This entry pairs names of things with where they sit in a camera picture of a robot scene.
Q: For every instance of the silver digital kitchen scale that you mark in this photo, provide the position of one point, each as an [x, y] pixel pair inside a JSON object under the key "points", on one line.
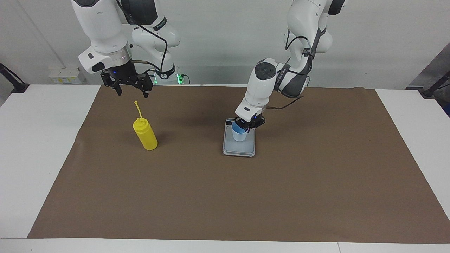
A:
{"points": [[239, 147]]}

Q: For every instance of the brown table mat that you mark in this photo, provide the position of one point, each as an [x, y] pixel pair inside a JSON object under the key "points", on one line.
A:
{"points": [[225, 196]]}

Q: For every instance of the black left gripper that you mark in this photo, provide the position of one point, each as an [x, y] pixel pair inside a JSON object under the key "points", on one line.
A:
{"points": [[251, 124]]}

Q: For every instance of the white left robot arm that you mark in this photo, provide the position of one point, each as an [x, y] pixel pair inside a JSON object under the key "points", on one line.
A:
{"points": [[262, 88]]}

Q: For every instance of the black clamp stand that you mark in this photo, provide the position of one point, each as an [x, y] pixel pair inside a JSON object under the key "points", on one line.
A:
{"points": [[15, 84], [434, 89]]}

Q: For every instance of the light blue plastic cup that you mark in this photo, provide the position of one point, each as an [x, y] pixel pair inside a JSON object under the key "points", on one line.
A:
{"points": [[239, 136]]}

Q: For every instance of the yellow squeeze bottle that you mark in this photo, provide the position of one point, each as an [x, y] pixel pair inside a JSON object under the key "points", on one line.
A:
{"points": [[146, 137]]}

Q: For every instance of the green lit base connector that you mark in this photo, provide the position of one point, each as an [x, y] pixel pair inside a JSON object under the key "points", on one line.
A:
{"points": [[180, 78]]}

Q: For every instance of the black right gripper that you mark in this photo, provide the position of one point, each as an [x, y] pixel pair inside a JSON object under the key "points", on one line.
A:
{"points": [[123, 73]]}

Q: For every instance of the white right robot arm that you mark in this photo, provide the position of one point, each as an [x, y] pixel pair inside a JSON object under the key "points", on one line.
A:
{"points": [[102, 28]]}

